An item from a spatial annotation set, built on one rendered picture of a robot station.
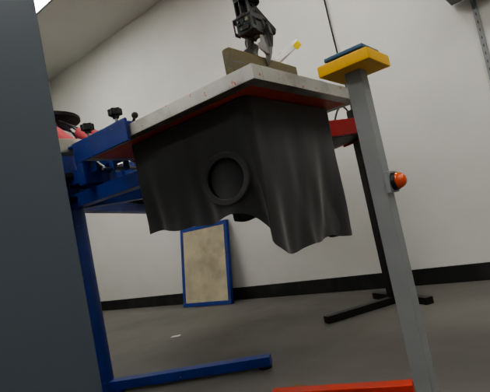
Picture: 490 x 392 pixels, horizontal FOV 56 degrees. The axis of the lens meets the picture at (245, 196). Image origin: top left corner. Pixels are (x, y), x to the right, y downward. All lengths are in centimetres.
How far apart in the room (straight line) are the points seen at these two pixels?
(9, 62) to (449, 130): 273
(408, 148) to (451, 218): 54
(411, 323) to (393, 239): 19
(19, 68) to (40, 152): 18
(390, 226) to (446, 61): 232
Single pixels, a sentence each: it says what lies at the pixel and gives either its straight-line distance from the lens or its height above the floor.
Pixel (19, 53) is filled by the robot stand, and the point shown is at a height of 104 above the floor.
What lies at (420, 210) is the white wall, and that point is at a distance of 334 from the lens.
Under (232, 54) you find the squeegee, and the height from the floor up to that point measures 109.
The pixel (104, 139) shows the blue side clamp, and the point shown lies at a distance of 152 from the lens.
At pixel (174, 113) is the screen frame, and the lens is 129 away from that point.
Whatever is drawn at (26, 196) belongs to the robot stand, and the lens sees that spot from 98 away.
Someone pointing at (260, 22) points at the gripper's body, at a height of 121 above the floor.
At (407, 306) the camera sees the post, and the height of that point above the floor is 37.
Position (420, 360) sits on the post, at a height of 24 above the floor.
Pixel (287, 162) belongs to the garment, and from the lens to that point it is 128.
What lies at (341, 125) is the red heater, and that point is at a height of 107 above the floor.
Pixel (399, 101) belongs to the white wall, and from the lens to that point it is 339.
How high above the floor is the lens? 61
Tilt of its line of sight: 4 degrees up
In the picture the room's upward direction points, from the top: 12 degrees counter-clockwise
